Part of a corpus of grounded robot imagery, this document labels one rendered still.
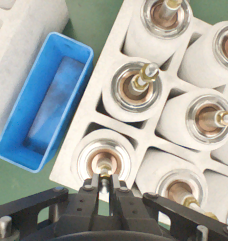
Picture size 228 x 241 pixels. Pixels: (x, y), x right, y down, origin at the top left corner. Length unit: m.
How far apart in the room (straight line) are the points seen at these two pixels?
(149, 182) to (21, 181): 0.39
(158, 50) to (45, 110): 0.35
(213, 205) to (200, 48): 0.25
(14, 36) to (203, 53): 0.33
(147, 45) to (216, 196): 0.26
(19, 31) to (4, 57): 0.06
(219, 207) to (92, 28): 0.52
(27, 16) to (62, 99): 0.21
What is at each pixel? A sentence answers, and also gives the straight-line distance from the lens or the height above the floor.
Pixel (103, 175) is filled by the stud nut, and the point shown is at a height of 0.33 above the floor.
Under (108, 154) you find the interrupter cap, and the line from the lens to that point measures 0.25.
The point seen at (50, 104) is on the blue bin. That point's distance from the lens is 0.52.
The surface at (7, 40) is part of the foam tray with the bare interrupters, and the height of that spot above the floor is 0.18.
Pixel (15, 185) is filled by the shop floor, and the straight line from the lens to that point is 0.58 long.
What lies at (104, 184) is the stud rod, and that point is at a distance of 0.16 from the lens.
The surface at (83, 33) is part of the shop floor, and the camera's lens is 0.56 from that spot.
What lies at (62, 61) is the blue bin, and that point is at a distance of 0.53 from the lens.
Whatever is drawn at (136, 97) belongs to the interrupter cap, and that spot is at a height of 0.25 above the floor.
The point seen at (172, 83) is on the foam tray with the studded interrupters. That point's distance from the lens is 0.35.
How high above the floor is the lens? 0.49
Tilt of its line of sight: 87 degrees down
